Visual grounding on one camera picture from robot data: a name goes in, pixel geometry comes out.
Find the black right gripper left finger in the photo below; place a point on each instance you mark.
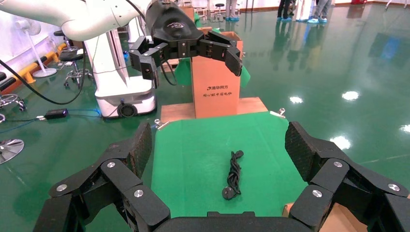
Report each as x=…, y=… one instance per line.
x=112, y=173

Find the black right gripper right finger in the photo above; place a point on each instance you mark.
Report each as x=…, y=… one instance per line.
x=330, y=174

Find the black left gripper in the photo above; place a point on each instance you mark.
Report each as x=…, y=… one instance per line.
x=173, y=28

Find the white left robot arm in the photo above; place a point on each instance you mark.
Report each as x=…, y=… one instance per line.
x=80, y=16

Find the tall printed cardboard box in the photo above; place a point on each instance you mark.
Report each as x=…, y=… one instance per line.
x=214, y=89

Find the flat open cardboard box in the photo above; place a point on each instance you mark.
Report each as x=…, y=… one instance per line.
x=339, y=222

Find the red box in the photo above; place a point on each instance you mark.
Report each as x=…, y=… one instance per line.
x=358, y=2

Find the green draped cloth sheet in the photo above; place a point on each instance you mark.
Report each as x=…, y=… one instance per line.
x=184, y=73

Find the black round swivel stool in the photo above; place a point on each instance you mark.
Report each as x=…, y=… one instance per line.
x=59, y=33
x=219, y=5
x=71, y=57

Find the person with blue shoe covers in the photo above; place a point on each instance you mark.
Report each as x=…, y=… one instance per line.
x=320, y=9
x=231, y=9
x=283, y=9

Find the metal binder clip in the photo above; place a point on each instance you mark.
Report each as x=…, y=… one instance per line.
x=161, y=125
x=277, y=114

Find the white robot body column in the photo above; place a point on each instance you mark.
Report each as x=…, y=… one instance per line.
x=109, y=73

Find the green tablecloth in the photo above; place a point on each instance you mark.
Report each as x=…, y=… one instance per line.
x=192, y=166

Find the black power adapter brick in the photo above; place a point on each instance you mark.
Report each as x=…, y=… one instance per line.
x=56, y=114

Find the chrome round disc base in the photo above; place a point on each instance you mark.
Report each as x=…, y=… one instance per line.
x=9, y=150

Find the white standing fan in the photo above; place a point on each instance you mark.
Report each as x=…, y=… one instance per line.
x=45, y=73

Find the wheeled chrome chair base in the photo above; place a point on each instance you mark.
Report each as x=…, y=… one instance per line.
x=11, y=99

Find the yellow black floor barrier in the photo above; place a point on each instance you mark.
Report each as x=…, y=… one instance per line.
x=27, y=72

